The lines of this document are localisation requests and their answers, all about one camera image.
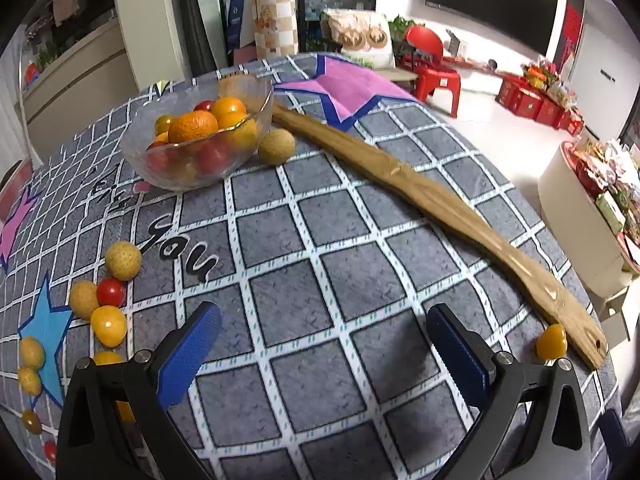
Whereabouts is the yellow tomato near scratcher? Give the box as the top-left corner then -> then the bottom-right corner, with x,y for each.
535,324 -> 568,361

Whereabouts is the yellow cherry tomato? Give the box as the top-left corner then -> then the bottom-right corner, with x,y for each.
90,306 -> 127,348

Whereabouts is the tan longan left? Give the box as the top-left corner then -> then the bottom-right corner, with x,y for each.
70,281 -> 100,320

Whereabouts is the red cherry tomato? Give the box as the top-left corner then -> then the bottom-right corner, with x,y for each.
96,278 -> 127,308

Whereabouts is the longan near lettering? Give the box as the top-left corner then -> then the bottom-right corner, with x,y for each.
105,240 -> 142,282

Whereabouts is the long wooden back scratcher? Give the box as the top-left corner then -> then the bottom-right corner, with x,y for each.
217,75 -> 610,372

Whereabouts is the clear glass fruit bowl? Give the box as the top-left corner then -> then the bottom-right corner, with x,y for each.
119,73 -> 273,191

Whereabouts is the large orange in bowl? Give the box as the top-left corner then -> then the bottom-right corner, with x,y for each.
168,110 -> 219,144

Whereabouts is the longan beside bowl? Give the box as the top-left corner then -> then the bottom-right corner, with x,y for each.
258,128 -> 295,166

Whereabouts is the red plastic stool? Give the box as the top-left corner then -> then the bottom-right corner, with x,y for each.
400,25 -> 461,118

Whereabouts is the checked paper roll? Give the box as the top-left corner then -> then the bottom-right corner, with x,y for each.
250,0 -> 298,58

